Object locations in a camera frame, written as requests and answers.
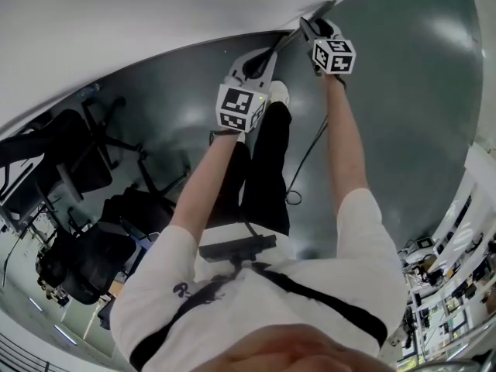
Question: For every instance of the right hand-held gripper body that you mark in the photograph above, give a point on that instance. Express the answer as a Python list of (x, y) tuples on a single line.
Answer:
[(335, 56)]

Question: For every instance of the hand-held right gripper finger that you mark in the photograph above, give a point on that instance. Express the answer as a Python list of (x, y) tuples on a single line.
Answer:
[(325, 28), (308, 31)]

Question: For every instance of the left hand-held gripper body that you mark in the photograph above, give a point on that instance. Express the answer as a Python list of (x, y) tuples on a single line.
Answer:
[(240, 107)]

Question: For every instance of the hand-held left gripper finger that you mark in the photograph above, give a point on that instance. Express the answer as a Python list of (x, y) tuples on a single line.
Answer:
[(244, 62), (272, 72)]

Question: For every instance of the person's left forearm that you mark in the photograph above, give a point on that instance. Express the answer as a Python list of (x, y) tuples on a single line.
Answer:
[(209, 176)]

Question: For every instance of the person's right forearm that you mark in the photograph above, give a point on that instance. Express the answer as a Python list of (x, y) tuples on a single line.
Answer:
[(345, 138)]

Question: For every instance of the person's right white shoe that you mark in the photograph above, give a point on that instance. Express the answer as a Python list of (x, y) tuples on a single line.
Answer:
[(279, 91)]

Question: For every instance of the person's white shoe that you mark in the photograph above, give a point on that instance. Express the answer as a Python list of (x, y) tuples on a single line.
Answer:
[(279, 91), (241, 137)]

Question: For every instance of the person's left white shoe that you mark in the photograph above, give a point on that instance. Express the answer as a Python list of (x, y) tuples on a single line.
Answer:
[(241, 137)]

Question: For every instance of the black trousers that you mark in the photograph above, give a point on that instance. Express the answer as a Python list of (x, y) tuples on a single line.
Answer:
[(267, 169)]

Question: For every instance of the smartphone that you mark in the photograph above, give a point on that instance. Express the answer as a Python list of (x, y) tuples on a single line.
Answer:
[(152, 236)]

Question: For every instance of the blue box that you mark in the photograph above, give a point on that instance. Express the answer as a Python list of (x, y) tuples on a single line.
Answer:
[(138, 236)]

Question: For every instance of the black office chair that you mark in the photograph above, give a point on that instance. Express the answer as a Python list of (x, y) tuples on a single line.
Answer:
[(77, 161), (89, 262)]

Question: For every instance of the white t-shirt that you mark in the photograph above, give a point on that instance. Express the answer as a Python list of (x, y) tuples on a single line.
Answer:
[(252, 304)]

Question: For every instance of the small black screen device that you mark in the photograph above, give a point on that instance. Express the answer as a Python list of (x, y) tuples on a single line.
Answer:
[(425, 243)]

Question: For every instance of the wooden desk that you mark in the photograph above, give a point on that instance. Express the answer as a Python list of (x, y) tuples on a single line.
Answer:
[(117, 290)]

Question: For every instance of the row of cluttered office desks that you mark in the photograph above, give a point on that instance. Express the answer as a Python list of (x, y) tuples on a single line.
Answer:
[(426, 277)]

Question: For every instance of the white table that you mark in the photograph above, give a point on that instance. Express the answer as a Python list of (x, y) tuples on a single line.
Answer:
[(11, 207)]

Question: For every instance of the person's head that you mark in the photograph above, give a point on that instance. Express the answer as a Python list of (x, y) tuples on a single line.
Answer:
[(302, 351)]

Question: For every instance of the black balcony railing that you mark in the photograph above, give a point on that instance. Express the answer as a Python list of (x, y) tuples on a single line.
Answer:
[(23, 355)]

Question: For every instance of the black chest-mounted camera bar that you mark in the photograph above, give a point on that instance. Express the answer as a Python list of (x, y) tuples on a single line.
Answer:
[(232, 248)]

